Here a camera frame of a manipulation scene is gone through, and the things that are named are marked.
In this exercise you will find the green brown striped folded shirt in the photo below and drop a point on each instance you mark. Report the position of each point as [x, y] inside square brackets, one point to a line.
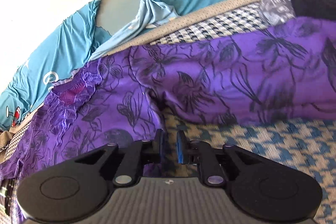
[5, 195]

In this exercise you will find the grey foam bed bumper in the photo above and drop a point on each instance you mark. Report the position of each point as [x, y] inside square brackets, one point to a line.
[118, 8]

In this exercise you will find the purple floral garment red lining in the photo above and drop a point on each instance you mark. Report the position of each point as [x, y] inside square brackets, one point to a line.
[210, 77]

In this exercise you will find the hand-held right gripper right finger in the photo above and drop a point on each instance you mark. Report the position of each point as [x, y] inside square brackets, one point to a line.
[181, 146]

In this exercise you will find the grey patterned folded garment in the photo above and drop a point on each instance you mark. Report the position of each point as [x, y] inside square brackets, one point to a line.
[275, 8]

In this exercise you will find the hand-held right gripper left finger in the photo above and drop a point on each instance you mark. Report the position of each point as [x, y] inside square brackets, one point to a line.
[160, 145]

